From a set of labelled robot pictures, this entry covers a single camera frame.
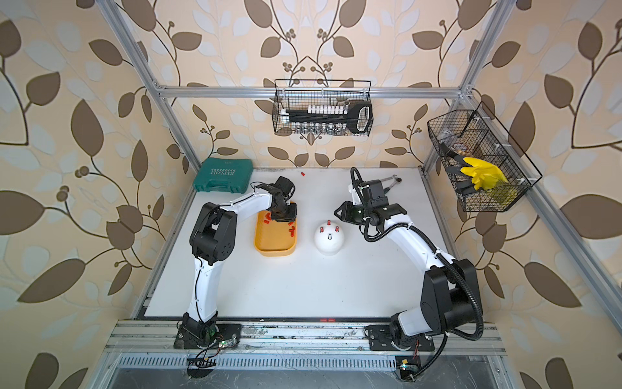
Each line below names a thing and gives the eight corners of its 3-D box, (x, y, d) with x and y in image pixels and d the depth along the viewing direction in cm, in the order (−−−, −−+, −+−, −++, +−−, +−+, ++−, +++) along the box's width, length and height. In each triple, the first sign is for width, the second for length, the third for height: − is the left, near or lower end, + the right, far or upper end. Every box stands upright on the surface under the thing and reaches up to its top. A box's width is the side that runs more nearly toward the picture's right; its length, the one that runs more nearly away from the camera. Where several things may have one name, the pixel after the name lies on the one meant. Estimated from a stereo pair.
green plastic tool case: (194, 195, 114) (189, 187, 109) (207, 166, 127) (203, 157, 122) (250, 195, 114) (247, 186, 109) (257, 166, 127) (254, 157, 122)
